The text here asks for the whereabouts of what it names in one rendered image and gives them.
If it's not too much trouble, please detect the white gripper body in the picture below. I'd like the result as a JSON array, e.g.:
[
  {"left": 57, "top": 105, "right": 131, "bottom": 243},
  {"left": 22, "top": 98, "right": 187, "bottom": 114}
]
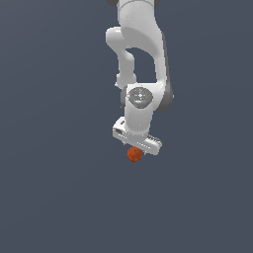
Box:
[{"left": 112, "top": 117, "right": 163, "bottom": 156}]

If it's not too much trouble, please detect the orange-red ball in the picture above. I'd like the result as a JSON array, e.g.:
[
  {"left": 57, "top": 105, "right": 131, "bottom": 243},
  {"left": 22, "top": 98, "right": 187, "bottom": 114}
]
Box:
[{"left": 126, "top": 146, "right": 143, "bottom": 163}]

